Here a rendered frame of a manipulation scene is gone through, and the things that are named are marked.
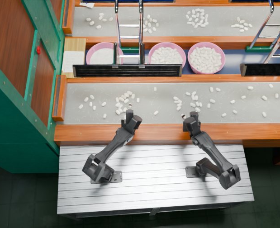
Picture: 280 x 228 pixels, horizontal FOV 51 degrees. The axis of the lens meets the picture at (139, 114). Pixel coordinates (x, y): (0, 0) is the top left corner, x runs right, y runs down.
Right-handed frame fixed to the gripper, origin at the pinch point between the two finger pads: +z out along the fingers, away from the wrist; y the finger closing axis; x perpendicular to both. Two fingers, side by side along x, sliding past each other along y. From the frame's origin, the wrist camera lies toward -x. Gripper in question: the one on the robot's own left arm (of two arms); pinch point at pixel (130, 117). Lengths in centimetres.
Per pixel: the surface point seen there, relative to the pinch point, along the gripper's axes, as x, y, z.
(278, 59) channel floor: -21, -111, 52
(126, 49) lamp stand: -28, 3, 55
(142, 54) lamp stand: -38.0, -7.2, 3.6
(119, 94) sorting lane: -5.1, 7.7, 23.9
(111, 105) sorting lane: 0.2, 12.9, 17.8
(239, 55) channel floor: -24, -82, 55
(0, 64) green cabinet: -48, 49, -48
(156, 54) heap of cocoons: -26, -19, 51
